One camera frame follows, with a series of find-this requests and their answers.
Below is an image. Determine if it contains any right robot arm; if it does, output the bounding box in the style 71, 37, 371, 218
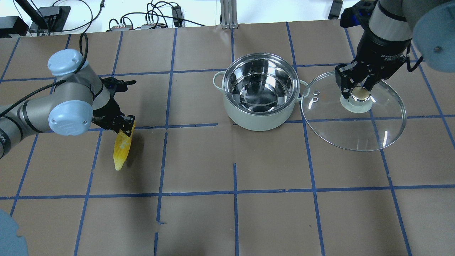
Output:
335, 0, 455, 101

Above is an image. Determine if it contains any aluminium frame post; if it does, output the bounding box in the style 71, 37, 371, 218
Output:
220, 0, 238, 29

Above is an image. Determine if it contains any yellow corn cob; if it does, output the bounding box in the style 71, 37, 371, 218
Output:
113, 121, 136, 171

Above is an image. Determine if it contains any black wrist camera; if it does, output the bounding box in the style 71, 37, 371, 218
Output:
100, 77, 137, 98
339, 0, 377, 29

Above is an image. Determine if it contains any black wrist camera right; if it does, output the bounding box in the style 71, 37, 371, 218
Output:
339, 0, 377, 29

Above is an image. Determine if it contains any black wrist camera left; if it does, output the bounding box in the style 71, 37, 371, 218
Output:
100, 77, 137, 98

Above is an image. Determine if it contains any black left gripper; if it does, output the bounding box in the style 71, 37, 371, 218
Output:
92, 98, 135, 137

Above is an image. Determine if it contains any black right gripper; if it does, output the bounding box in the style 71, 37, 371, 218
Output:
335, 34, 407, 100

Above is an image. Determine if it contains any pale green steel pot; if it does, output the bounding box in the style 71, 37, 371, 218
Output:
212, 53, 308, 131

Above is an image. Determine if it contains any glass pot lid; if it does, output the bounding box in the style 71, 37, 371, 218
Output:
300, 71, 407, 152

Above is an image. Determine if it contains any black monitor stand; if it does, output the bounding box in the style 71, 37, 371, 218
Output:
27, 5, 71, 33

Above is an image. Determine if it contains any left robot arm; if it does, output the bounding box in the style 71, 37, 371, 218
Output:
0, 49, 135, 157

